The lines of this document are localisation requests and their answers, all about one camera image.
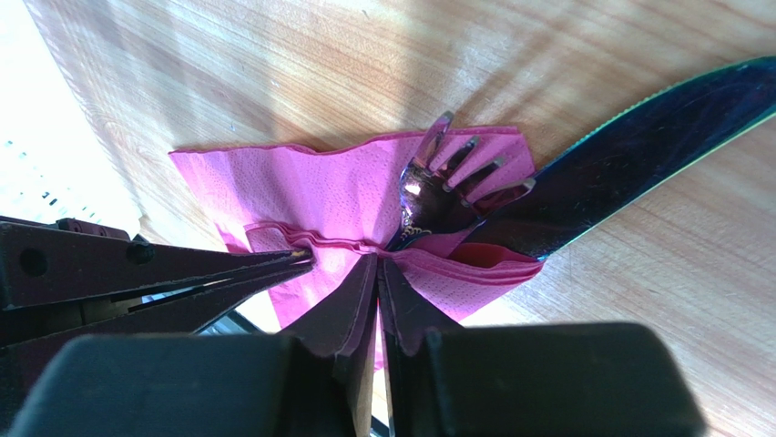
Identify white plastic basket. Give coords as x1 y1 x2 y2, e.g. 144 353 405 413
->
1 1 141 235

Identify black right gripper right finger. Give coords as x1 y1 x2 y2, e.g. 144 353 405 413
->
378 258 464 356

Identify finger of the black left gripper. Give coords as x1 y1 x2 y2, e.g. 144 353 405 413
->
1 262 311 401
1 218 312 310

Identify iridescent table knife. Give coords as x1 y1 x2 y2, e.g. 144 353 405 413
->
460 56 775 260

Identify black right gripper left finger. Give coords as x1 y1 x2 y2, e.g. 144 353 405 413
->
280 254 378 358

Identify iridescent fork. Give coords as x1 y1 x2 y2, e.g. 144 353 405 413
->
385 111 536 251

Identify magenta paper napkin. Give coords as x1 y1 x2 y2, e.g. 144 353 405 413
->
168 125 545 371

